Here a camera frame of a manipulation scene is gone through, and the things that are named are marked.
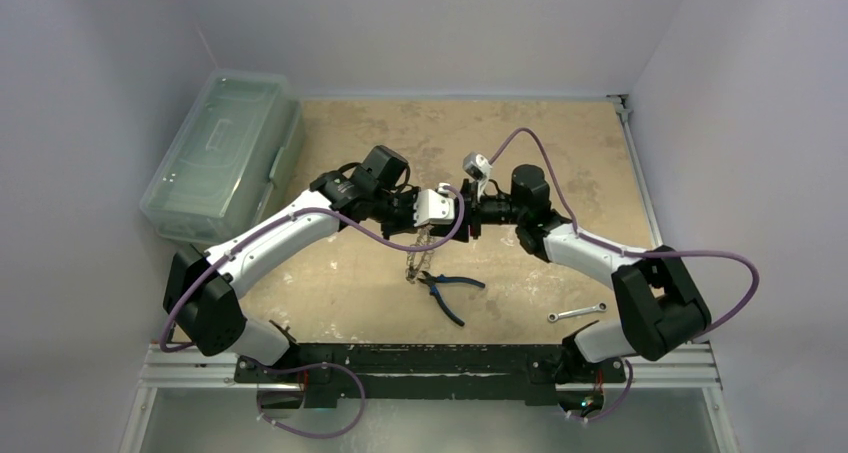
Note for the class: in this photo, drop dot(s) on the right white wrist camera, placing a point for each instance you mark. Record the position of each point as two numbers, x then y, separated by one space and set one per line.
479 169

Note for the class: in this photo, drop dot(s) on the translucent green plastic box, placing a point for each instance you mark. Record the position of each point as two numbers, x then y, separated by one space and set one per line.
231 160

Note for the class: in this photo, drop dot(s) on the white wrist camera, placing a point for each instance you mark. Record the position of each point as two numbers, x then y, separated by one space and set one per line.
434 207
479 169

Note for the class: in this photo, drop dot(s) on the small silver wrench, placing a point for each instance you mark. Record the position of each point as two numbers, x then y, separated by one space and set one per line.
600 307

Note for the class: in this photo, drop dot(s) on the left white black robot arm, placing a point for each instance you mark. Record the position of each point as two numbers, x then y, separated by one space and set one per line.
204 288

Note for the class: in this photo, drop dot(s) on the aluminium frame rail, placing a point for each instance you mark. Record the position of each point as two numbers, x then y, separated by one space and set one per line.
186 402

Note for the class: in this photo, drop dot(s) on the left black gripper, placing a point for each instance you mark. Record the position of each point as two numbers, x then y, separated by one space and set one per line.
407 225

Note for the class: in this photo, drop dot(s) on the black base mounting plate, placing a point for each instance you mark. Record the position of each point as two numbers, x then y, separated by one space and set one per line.
531 373

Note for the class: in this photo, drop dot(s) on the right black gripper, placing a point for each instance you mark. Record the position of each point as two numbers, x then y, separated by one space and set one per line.
477 211

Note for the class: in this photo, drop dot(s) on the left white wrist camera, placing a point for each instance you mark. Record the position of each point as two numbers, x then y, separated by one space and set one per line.
434 207

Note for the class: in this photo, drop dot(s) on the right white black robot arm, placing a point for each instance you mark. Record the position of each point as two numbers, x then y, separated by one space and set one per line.
659 306

